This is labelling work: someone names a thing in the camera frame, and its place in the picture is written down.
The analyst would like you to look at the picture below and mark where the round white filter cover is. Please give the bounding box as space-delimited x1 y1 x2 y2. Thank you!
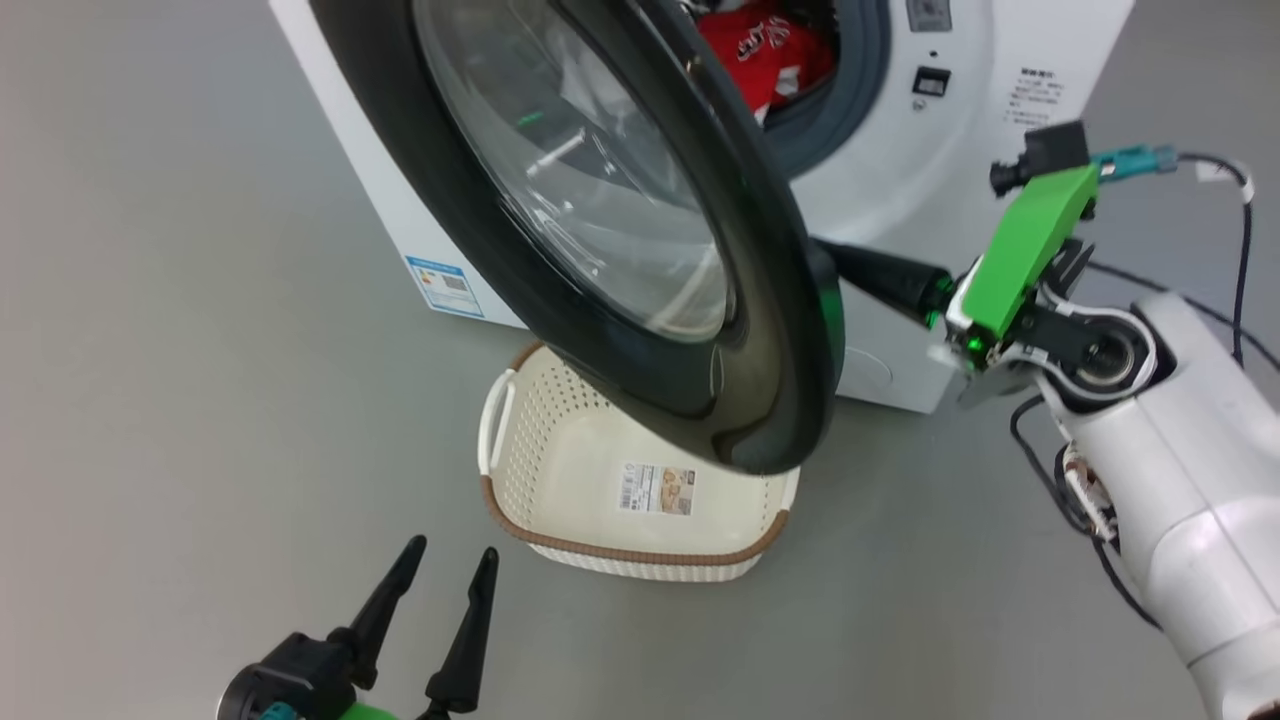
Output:
838 345 894 388

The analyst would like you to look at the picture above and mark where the cream basket with brown rim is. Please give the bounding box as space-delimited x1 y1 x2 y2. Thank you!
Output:
478 340 801 583

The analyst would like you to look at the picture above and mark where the black round glass washer door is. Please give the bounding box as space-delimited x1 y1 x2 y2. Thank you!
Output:
310 0 846 476

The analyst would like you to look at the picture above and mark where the grey rubber door gasket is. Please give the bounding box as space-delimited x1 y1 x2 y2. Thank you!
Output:
762 0 893 183

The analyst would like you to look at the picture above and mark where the basket product label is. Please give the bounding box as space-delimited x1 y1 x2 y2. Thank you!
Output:
618 462 696 517

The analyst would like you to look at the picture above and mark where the looped black arm cable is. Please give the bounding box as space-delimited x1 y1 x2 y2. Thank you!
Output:
1010 395 1166 631

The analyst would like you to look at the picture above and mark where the black camera connector cable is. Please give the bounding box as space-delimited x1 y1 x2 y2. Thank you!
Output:
1175 152 1256 366

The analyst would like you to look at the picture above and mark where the red and white garment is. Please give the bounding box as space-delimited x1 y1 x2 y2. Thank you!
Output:
697 0 836 123

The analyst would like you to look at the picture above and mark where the blue energy label sticker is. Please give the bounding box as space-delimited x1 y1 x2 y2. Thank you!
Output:
405 256 486 319

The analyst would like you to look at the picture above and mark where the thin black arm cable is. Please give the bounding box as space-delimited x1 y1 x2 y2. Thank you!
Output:
1085 260 1280 373

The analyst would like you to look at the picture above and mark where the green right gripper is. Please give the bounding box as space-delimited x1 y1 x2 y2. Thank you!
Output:
815 163 1103 406

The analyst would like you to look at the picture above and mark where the teal right camera connector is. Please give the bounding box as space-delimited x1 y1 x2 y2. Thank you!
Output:
1095 145 1181 183

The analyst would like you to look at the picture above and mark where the white front-load washing machine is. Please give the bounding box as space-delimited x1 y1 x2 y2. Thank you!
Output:
268 0 1136 413

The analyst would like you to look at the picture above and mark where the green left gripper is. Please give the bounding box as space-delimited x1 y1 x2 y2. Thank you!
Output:
327 535 499 720

